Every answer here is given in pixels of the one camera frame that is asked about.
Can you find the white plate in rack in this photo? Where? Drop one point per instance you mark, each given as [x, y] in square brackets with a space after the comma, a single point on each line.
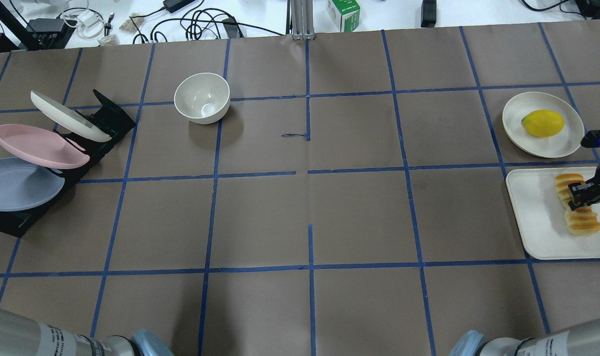
[68, 118]

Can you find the white round plate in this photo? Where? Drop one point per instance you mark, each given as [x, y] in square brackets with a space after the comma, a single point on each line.
[563, 144]

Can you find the black plate rack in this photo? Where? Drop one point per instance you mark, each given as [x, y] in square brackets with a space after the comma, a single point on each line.
[110, 118]

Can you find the blue plate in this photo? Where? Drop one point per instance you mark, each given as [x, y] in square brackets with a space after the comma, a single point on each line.
[24, 185]

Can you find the black power adapter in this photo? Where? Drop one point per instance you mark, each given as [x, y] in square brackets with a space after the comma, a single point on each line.
[174, 5]

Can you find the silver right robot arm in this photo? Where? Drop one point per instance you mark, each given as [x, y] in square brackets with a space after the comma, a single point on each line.
[580, 340]

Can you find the aluminium frame post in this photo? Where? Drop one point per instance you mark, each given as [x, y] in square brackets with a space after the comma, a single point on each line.
[300, 19]

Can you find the yellow lemon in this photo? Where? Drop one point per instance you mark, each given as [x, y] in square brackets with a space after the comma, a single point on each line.
[543, 123]

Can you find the green white carton box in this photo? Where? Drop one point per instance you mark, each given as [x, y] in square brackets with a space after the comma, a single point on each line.
[345, 14]

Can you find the white ceramic bowl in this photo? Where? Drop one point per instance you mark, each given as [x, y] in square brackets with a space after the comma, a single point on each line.
[203, 98]

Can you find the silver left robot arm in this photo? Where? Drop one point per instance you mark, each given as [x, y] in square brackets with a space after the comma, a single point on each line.
[22, 336]

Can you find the pink plate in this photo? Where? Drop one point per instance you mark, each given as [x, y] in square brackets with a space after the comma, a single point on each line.
[41, 147]

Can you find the white rectangular tray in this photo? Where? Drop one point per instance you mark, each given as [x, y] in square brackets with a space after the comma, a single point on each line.
[540, 215]

